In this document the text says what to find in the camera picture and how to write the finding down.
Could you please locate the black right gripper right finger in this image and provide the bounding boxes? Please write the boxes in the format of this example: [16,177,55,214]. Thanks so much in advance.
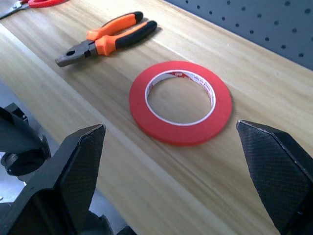
[236,119,313,235]

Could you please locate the grey pegboard panel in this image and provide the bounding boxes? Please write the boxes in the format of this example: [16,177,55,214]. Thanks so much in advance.
[162,0,313,72]

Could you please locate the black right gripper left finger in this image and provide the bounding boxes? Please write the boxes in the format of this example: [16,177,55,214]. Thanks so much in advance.
[0,123,107,235]

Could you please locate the orange and black pliers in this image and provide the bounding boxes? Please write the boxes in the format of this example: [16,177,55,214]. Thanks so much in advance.
[54,11,158,68]

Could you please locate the dark robot body part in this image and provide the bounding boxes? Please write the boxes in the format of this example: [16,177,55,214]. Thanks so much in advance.
[0,102,52,183]

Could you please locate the red handled scissors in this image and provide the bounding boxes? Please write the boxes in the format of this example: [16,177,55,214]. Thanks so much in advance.
[0,0,70,20]

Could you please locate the red tape roll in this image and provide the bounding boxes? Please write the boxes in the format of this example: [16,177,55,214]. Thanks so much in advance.
[129,61,233,147]

